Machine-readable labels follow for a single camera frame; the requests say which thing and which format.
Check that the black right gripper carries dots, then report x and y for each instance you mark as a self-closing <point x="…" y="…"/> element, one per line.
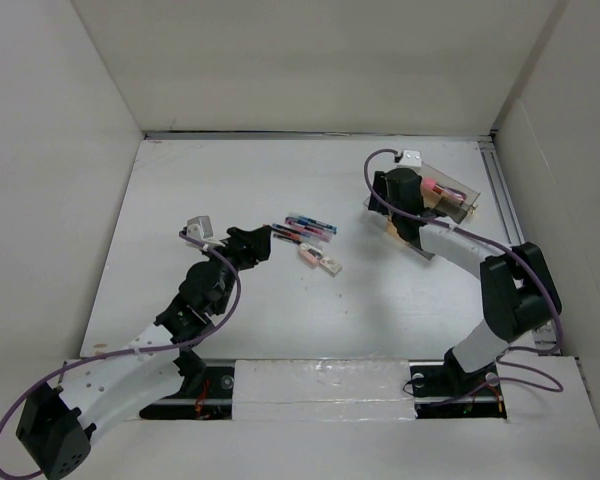
<point x="380" y="183"/>

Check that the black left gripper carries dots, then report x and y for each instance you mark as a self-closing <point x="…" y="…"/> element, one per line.
<point x="246" y="247"/>

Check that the pink capped crayon tube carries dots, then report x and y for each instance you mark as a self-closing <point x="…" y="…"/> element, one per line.
<point x="431" y="185"/>

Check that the blue grip gel pen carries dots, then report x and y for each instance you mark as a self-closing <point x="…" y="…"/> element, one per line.
<point x="292" y="221"/>

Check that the clear blue ink pen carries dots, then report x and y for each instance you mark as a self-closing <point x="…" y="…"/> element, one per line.
<point x="308" y="220"/>

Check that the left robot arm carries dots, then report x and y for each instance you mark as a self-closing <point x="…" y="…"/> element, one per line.
<point x="59" y="425"/>

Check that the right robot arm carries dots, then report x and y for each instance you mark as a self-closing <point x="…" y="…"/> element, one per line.
<point x="518" y="293"/>

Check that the clear three-compartment desk organizer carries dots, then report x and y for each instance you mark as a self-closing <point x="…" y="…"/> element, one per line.
<point x="440" y="200"/>

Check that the black ink refill pen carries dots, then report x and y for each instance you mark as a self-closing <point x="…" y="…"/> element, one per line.
<point x="287" y="238"/>

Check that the red ink refill pen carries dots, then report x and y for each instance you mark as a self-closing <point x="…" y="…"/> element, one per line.
<point x="288" y="230"/>

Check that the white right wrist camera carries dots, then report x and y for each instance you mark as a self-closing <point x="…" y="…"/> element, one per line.
<point x="408" y="159"/>

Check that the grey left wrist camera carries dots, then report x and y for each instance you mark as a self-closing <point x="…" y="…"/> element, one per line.
<point x="200" y="229"/>

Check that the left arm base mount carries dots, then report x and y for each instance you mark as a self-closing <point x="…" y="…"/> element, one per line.
<point x="210" y="398"/>

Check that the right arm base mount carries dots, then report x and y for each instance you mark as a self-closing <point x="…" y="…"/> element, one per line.
<point x="435" y="398"/>

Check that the aluminium side rail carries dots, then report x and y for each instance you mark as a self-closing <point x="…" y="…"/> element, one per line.
<point x="544" y="337"/>

